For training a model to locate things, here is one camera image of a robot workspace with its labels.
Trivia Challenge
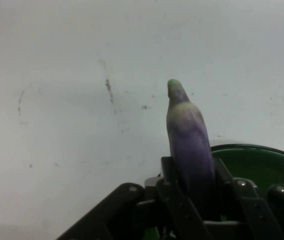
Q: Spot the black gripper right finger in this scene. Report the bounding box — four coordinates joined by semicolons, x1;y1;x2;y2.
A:
204;156;284;240

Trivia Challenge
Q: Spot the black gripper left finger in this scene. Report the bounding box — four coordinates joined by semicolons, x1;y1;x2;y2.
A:
56;156;211;240

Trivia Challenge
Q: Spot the purple toy eggplant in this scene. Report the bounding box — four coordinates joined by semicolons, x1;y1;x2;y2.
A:
166;78;217;222

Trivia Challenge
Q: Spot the green round plate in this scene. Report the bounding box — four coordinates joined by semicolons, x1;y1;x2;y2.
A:
143;143;284;240

